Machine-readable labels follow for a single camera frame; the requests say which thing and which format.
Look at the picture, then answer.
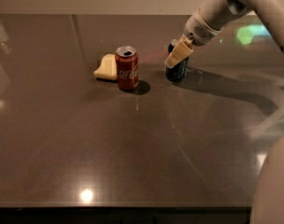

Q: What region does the red coca-cola can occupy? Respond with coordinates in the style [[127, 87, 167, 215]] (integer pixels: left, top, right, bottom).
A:
[[115, 46, 138, 91]]

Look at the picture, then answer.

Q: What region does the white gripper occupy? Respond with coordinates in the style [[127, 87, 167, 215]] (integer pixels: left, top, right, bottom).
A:
[[164, 0, 250, 68]]

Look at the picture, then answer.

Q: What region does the blue pepsi can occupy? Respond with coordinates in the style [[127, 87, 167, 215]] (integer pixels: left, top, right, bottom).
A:
[[165, 38, 190, 82]]

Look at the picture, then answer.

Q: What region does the cream plastic block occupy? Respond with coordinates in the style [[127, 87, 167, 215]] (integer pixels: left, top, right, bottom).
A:
[[93, 54, 117, 81]]

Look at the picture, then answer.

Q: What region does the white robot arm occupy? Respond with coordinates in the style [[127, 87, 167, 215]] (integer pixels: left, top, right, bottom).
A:
[[165, 0, 284, 224]]

